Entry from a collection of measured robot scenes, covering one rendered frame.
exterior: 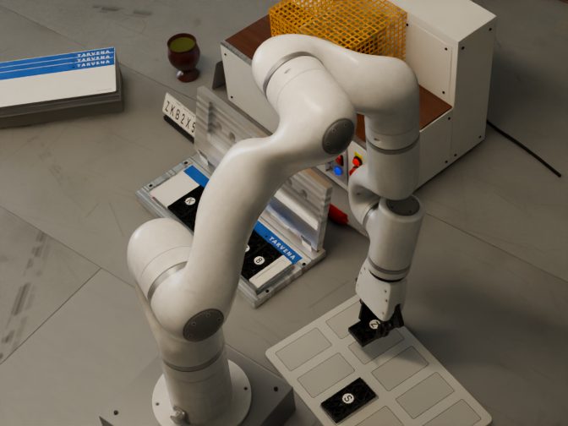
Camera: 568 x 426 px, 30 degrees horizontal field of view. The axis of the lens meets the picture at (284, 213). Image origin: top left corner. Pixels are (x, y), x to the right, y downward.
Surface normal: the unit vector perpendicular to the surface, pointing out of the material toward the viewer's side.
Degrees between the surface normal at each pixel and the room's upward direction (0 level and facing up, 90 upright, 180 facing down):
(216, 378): 90
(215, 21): 0
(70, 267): 0
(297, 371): 0
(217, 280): 67
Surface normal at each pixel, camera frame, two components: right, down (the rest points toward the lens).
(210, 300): 0.56, 0.23
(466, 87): 0.66, 0.54
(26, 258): -0.07, -0.66
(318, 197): -0.75, 0.36
